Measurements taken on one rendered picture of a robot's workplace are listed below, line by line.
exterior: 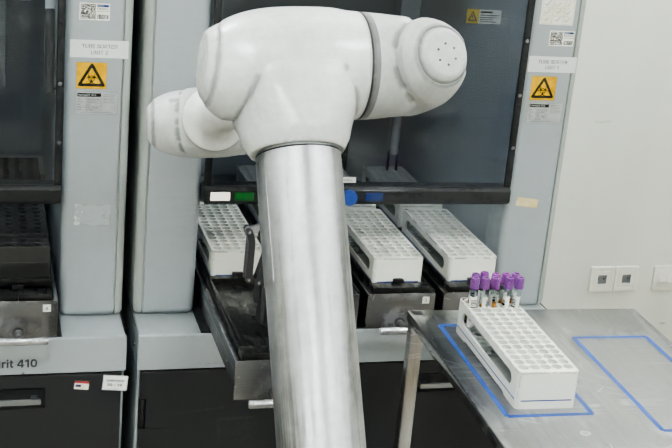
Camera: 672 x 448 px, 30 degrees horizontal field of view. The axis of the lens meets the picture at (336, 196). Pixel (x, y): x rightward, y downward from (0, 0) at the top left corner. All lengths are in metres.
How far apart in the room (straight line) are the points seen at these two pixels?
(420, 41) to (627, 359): 0.92
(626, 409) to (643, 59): 1.96
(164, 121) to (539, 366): 0.70
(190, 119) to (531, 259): 0.89
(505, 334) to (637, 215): 1.96
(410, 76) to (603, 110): 2.39
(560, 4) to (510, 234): 0.46
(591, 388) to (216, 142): 0.72
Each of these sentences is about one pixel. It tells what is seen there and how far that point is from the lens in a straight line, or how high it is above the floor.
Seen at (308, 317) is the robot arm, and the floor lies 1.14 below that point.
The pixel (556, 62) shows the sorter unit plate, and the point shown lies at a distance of 2.46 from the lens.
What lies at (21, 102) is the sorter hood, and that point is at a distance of 2.23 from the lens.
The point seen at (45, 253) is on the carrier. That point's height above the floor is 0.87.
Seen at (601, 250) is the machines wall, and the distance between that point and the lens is 3.98.
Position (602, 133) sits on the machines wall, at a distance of 3.85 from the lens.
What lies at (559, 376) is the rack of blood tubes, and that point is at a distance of 1.98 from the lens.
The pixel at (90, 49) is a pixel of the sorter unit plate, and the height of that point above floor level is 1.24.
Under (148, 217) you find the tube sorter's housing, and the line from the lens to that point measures 2.32.
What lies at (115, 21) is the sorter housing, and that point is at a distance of 2.22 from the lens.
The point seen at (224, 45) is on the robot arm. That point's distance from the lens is 1.44.
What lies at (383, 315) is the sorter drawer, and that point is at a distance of 2.40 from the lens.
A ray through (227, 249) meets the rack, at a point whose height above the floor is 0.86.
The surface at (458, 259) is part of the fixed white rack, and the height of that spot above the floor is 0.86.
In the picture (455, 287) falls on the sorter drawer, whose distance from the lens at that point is 2.43.
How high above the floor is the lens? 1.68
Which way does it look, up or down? 17 degrees down
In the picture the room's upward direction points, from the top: 5 degrees clockwise
